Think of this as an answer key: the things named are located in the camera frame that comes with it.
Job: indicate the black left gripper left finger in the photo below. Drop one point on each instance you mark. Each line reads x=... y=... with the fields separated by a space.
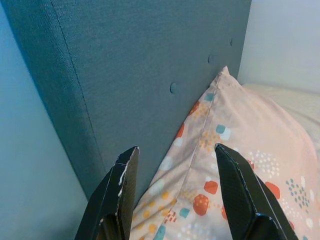
x=122 y=195

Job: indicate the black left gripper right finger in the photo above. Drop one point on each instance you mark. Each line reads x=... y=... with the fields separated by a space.
x=240 y=195

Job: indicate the pink patterned pillow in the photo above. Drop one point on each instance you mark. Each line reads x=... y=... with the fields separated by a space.
x=237 y=150

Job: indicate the teal fabric headboard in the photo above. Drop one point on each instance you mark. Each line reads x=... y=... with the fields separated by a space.
x=125 y=75

